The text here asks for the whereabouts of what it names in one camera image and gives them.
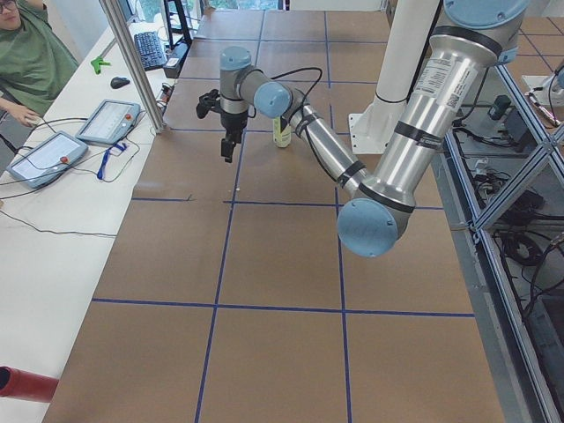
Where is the blue lanyard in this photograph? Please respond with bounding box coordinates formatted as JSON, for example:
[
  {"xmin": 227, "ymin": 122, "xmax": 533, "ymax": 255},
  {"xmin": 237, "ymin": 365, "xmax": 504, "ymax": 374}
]
[{"xmin": 96, "ymin": 141, "xmax": 130, "ymax": 182}]

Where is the black keyboard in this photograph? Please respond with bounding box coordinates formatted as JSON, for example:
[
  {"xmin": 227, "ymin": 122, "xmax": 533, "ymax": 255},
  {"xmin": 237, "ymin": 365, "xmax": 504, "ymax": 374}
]
[{"xmin": 134, "ymin": 31, "xmax": 167, "ymax": 71}]

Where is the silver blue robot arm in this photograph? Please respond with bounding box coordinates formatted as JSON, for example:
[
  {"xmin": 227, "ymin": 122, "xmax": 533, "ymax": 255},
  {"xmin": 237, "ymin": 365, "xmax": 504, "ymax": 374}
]
[{"xmin": 216, "ymin": 1, "xmax": 528, "ymax": 257}]

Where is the red cylinder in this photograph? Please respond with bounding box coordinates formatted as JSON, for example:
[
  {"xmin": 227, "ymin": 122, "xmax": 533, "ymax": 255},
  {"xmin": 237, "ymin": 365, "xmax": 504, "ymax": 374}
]
[{"xmin": 1, "ymin": 367, "xmax": 59, "ymax": 403}]

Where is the far teach pendant tablet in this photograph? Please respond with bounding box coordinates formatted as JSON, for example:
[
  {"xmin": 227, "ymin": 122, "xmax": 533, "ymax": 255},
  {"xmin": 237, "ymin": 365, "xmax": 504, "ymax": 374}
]
[{"xmin": 76, "ymin": 100, "xmax": 141, "ymax": 145}]

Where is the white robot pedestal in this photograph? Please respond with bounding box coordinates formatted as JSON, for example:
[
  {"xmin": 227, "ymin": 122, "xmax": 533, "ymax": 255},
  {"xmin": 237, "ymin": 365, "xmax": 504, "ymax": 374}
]
[{"xmin": 349, "ymin": 0, "xmax": 442, "ymax": 154}]

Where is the aluminium side frame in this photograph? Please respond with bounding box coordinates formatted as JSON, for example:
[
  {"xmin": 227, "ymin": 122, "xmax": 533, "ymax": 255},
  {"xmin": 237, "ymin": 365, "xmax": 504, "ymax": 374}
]
[{"xmin": 434, "ymin": 43, "xmax": 564, "ymax": 423}]

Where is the near teach pendant tablet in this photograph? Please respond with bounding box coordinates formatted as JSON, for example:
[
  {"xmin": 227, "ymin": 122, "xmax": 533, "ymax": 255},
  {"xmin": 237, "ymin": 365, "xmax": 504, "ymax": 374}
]
[{"xmin": 6, "ymin": 131, "xmax": 88, "ymax": 189}]

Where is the aluminium frame post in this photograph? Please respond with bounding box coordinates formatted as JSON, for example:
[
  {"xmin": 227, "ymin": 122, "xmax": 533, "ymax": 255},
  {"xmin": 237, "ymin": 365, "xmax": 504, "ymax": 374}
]
[{"xmin": 100, "ymin": 0, "xmax": 166, "ymax": 134}]

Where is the teach pendant tablet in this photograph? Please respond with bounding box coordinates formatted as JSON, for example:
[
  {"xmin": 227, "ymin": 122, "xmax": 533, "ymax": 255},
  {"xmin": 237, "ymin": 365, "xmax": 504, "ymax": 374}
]
[
  {"xmin": 76, "ymin": 100, "xmax": 141, "ymax": 145},
  {"xmin": 6, "ymin": 131, "xmax": 88, "ymax": 189}
]

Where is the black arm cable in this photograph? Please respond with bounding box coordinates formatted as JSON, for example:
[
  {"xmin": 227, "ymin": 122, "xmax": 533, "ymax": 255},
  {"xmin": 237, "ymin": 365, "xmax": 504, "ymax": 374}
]
[{"xmin": 249, "ymin": 67, "xmax": 353, "ymax": 186}]

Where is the person in green shirt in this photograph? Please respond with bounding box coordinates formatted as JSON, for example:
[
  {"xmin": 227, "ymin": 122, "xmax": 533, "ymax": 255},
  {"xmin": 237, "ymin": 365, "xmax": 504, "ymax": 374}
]
[{"xmin": 1, "ymin": 1, "xmax": 78, "ymax": 127}]

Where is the clear tennis ball can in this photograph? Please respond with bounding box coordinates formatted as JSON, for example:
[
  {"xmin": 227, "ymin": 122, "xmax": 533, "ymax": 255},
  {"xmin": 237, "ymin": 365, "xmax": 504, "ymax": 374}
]
[{"xmin": 272, "ymin": 116, "xmax": 292, "ymax": 148}]

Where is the green plastic clamp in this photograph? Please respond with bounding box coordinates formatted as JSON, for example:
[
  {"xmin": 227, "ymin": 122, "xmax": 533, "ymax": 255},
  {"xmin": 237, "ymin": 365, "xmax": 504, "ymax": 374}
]
[{"xmin": 91, "ymin": 56, "xmax": 111, "ymax": 75}]

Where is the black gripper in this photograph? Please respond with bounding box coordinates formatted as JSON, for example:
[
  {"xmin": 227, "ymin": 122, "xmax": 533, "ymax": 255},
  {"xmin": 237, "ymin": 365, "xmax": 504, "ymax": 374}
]
[{"xmin": 220, "ymin": 112, "xmax": 246, "ymax": 163}]

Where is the black computer mouse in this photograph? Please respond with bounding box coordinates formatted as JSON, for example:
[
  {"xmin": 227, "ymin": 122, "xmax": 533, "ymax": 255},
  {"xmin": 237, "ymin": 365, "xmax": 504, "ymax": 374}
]
[{"xmin": 110, "ymin": 77, "xmax": 130, "ymax": 89}]

